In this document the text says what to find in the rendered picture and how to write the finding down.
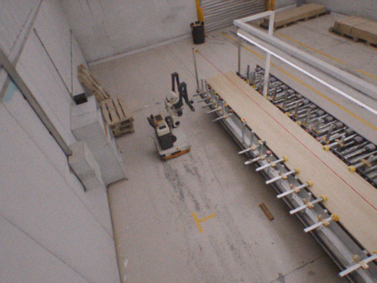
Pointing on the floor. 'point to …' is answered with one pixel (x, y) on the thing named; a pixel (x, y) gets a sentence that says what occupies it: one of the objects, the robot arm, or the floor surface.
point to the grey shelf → (97, 139)
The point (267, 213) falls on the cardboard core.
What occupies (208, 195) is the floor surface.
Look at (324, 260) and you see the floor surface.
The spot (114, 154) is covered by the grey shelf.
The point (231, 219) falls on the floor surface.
